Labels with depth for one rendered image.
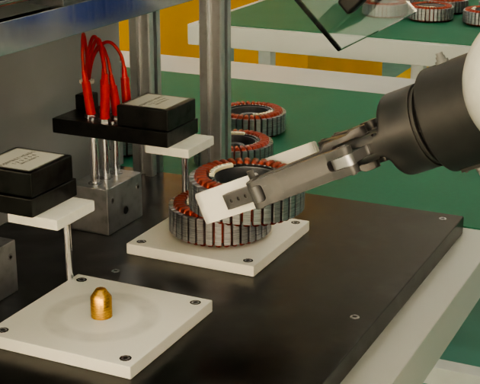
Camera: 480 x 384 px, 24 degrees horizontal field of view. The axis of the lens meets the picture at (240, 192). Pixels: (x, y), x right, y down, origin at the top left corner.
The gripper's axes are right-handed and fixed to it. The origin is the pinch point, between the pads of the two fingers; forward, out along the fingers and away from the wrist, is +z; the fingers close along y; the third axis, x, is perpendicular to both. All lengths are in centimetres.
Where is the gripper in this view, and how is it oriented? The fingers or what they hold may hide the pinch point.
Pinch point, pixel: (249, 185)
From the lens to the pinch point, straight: 106.5
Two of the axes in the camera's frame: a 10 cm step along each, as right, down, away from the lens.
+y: 5.0, -2.8, 8.2
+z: -7.8, 2.6, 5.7
